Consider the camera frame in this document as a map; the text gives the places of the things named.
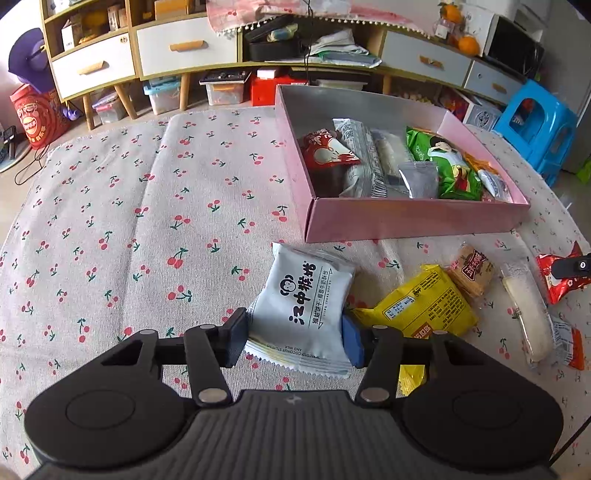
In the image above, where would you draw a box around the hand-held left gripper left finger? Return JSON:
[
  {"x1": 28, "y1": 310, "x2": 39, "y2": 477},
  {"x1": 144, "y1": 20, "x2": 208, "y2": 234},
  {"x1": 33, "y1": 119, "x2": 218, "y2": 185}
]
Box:
[{"x1": 99, "y1": 306, "x2": 249, "y2": 408}]

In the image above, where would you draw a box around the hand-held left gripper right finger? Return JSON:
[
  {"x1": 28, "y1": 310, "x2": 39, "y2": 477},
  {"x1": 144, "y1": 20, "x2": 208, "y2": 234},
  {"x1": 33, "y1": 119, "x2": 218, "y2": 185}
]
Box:
[{"x1": 341, "y1": 313, "x2": 491, "y2": 403}]

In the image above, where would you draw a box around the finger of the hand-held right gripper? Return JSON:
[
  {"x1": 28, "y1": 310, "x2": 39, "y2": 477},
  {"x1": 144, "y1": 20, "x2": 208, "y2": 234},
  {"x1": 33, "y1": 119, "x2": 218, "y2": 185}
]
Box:
[{"x1": 551, "y1": 252, "x2": 591, "y2": 280}]

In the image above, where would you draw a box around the small red snack packet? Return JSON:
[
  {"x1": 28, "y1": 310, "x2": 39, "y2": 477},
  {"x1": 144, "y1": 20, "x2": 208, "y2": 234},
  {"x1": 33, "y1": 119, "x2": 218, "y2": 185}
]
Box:
[{"x1": 534, "y1": 242, "x2": 591, "y2": 306}]

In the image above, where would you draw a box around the white monkey-print snack packet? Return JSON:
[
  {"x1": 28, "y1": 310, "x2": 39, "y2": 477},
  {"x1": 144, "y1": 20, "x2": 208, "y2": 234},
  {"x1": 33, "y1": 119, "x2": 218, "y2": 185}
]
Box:
[{"x1": 244, "y1": 242, "x2": 357, "y2": 380}]

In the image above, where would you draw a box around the pink cardboard box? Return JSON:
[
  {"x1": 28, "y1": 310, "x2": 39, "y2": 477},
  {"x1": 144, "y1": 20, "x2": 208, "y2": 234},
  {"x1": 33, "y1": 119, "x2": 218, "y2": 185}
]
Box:
[{"x1": 274, "y1": 84, "x2": 532, "y2": 243}]

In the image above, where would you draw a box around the green snack packet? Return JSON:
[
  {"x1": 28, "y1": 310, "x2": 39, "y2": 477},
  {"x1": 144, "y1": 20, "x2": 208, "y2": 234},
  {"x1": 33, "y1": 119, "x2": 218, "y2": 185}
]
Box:
[{"x1": 405, "y1": 126, "x2": 484, "y2": 202}]

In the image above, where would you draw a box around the grey foil snack packet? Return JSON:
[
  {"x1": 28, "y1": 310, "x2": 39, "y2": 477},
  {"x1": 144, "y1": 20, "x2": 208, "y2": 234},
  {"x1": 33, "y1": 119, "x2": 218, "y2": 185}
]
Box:
[{"x1": 397, "y1": 161, "x2": 440, "y2": 201}]

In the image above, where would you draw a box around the large red snack packet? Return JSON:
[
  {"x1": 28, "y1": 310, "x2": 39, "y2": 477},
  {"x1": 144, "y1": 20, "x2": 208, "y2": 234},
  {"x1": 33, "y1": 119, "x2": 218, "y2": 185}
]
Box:
[{"x1": 299, "y1": 129, "x2": 362, "y2": 197}]

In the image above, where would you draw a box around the orange-end wrapped rice roll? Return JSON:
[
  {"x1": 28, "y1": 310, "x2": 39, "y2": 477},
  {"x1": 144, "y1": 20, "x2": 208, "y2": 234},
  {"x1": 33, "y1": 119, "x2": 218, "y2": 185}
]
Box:
[{"x1": 501, "y1": 260, "x2": 586, "y2": 371}]

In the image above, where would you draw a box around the yellow snack packet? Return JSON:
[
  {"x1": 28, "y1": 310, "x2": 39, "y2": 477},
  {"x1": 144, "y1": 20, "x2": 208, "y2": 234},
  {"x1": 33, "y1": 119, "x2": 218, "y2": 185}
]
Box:
[{"x1": 350, "y1": 264, "x2": 480, "y2": 398}]

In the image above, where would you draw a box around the brown-label biscuit packet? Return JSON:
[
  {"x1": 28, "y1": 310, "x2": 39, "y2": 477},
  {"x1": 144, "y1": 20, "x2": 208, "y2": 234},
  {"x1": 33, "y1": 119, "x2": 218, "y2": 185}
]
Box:
[{"x1": 445, "y1": 244, "x2": 496, "y2": 300}]

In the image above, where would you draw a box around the blue plastic stool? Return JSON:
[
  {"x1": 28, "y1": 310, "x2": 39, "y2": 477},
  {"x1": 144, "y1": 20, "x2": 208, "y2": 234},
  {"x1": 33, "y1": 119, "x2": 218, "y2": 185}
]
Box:
[{"x1": 491, "y1": 78, "x2": 579, "y2": 186}]

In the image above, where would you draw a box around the white blue-print box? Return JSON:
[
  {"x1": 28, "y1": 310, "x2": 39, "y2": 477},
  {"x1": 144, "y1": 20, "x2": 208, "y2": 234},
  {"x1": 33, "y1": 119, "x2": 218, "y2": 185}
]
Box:
[{"x1": 464, "y1": 103, "x2": 505, "y2": 134}]

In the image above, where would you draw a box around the cherry-print tablecloth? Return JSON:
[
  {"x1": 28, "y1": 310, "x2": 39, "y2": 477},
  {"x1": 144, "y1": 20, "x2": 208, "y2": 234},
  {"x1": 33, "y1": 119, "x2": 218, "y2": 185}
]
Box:
[{"x1": 0, "y1": 106, "x2": 591, "y2": 480}]

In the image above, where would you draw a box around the white striped snack bar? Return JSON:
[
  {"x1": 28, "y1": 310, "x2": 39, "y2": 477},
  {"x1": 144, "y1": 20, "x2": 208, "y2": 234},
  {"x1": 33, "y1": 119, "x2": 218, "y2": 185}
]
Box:
[{"x1": 331, "y1": 117, "x2": 389, "y2": 200}]

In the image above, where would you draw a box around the black microwave oven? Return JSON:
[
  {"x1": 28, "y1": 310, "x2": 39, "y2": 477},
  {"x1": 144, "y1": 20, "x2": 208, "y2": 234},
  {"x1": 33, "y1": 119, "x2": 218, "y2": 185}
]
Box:
[{"x1": 482, "y1": 14, "x2": 546, "y2": 80}]

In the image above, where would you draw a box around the red box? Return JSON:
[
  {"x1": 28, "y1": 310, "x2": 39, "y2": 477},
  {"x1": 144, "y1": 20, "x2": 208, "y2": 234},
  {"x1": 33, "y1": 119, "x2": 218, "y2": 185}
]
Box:
[{"x1": 249, "y1": 76, "x2": 311, "y2": 108}]

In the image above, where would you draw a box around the blue-lid storage bin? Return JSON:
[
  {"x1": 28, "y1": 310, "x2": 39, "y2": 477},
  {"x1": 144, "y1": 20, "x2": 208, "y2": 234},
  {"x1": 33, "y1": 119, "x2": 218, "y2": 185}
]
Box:
[{"x1": 142, "y1": 76, "x2": 184, "y2": 116}]

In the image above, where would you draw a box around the small clear storage bin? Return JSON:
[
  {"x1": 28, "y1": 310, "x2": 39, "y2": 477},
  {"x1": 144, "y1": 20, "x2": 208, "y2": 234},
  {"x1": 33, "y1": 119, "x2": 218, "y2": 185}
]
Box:
[{"x1": 91, "y1": 89, "x2": 128, "y2": 125}]

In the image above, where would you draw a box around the stack of papers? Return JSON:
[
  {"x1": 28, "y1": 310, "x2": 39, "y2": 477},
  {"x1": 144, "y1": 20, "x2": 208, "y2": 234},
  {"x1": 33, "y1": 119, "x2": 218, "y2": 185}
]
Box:
[{"x1": 308, "y1": 30, "x2": 383, "y2": 69}]

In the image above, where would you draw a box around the red printed bag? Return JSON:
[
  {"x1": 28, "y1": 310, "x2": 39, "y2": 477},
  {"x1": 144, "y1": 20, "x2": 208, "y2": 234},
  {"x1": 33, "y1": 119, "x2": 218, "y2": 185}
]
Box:
[{"x1": 10, "y1": 84, "x2": 71, "y2": 149}]

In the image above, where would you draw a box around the wooden cabinet with grey drawers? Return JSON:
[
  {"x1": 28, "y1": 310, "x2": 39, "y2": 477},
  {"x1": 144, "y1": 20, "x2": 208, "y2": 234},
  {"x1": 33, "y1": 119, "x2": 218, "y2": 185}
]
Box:
[{"x1": 39, "y1": 0, "x2": 528, "y2": 131}]

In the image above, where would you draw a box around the black case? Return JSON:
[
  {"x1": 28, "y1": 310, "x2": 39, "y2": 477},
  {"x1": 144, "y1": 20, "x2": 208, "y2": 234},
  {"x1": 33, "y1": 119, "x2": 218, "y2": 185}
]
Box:
[{"x1": 243, "y1": 14, "x2": 306, "y2": 64}]

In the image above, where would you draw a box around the pink cherry-print runner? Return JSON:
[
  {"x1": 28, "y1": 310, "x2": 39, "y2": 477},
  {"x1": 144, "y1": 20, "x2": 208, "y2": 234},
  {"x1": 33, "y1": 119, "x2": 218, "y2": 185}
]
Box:
[{"x1": 205, "y1": 0, "x2": 435, "y2": 40}]

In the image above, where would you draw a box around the purple hat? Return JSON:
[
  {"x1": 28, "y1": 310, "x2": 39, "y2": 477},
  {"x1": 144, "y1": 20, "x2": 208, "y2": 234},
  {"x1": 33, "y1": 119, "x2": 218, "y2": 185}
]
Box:
[{"x1": 7, "y1": 27, "x2": 57, "y2": 94}]

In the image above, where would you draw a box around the black wire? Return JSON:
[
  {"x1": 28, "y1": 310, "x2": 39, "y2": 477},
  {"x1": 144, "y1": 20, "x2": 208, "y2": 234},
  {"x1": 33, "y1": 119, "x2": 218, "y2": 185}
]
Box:
[{"x1": 13, "y1": 142, "x2": 48, "y2": 186}]

